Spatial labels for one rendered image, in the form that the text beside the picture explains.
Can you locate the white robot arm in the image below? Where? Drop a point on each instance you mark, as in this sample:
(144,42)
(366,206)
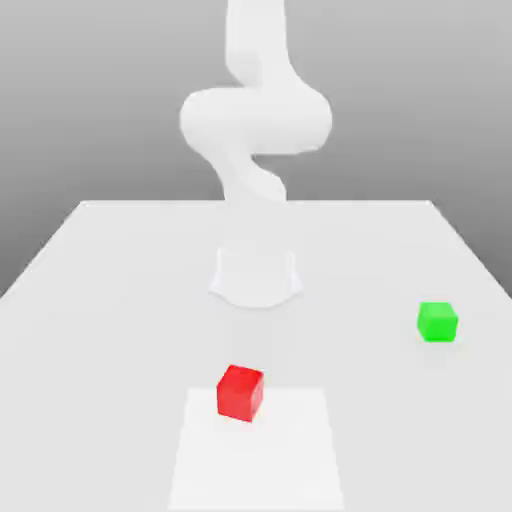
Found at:
(256,120)

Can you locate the small red cube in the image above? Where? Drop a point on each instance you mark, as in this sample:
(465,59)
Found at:
(239,394)

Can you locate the small green cube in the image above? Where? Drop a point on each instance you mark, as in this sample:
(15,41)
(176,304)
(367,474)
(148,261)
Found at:
(436,322)

